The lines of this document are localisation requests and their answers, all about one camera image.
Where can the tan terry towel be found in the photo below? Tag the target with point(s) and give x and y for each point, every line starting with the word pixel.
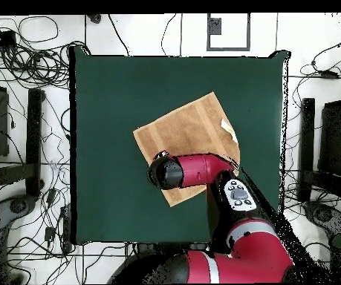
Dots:
pixel 188 130

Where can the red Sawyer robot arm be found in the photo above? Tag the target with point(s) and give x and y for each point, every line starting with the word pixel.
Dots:
pixel 199 170

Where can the dark green table cloth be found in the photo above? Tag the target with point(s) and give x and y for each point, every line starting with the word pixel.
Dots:
pixel 113 104

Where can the black power adapter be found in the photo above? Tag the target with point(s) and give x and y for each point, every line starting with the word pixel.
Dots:
pixel 49 233
pixel 52 196

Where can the black power strip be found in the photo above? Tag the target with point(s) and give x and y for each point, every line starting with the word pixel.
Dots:
pixel 66 225

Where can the small grey square plate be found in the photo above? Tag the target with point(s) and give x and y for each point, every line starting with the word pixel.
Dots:
pixel 215 26

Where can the small dark round object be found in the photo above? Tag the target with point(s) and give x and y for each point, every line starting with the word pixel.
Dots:
pixel 94 18

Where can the grey square frame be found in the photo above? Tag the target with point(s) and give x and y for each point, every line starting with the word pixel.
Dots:
pixel 208 35

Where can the black stand frame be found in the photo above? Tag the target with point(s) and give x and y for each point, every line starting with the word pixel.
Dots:
pixel 33 133
pixel 306 133

